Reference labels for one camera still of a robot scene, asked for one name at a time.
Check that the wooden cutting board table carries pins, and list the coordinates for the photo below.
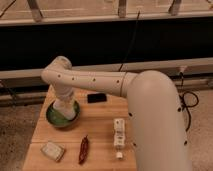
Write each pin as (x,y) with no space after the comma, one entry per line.
(95,122)

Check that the red chili pepper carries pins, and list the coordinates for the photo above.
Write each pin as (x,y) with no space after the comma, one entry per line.
(84,147)

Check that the green ceramic bowl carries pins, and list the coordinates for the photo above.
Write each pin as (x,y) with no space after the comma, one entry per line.
(57,120)

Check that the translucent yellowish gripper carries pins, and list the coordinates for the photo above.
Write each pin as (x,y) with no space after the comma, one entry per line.
(65,104)

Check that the white tube with cap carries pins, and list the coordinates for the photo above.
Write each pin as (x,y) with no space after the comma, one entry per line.
(119,136)

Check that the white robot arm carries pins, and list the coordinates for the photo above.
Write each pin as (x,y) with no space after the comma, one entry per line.
(154,107)

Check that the black rectangular sponge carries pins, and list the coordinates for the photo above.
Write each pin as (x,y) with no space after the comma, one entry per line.
(96,97)

